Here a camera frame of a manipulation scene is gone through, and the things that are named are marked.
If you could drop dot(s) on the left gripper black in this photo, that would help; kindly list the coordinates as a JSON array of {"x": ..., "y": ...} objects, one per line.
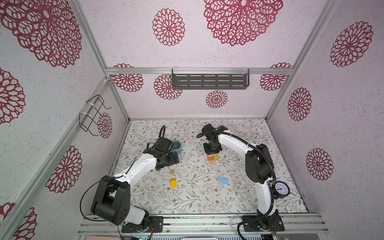
[{"x": 173, "y": 158}]

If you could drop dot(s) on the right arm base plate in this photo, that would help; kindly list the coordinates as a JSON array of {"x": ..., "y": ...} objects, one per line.
[{"x": 271, "y": 223}]

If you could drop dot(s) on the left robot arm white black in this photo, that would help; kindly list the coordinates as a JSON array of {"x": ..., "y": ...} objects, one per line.
[{"x": 112, "y": 200}]

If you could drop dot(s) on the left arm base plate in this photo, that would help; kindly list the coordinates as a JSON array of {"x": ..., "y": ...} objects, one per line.
[{"x": 152, "y": 224}]

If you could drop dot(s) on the round black dial gauge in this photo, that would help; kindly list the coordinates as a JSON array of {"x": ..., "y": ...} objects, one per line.
[{"x": 280, "y": 190}]

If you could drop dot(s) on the yellow wood block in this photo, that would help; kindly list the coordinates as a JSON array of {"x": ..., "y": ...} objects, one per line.
[{"x": 173, "y": 183}]

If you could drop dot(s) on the aluminium rail front frame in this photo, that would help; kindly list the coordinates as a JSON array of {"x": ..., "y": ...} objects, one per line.
[{"x": 211, "y": 224}]

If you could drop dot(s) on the blue wood block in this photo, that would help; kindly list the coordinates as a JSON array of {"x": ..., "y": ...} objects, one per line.
[{"x": 223, "y": 180}]

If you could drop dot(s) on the grey metal wall shelf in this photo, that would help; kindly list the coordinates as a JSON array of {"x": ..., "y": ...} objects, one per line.
[{"x": 210, "y": 81}]

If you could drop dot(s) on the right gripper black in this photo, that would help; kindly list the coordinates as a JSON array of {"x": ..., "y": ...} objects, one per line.
[{"x": 208, "y": 152}]

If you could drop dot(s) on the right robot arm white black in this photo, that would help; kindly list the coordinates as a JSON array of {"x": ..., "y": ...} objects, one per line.
[{"x": 258, "y": 165}]

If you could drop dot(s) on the teal ceramic cup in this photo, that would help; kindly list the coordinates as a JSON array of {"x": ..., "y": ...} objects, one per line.
[{"x": 177, "y": 147}]

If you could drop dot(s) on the black wire wall rack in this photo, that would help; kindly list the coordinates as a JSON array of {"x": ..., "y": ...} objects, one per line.
[{"x": 96, "y": 121}]

